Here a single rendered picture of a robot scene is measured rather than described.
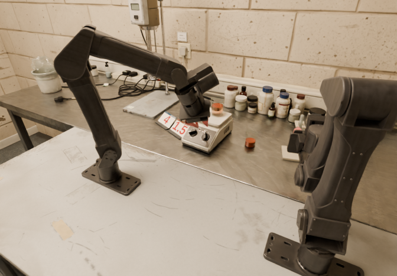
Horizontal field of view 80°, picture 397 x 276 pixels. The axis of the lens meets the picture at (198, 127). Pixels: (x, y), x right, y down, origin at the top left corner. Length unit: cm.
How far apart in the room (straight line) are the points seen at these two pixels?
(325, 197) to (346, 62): 87
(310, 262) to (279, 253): 7
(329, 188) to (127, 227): 48
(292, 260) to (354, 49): 93
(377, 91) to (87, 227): 68
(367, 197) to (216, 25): 101
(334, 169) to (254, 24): 95
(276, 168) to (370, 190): 28
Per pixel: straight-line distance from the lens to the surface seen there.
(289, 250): 64
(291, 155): 93
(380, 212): 85
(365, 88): 41
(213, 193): 73
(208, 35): 138
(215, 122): 91
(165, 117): 109
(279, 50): 128
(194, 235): 64
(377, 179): 97
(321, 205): 51
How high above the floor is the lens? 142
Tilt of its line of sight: 30 degrees down
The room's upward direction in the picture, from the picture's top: straight up
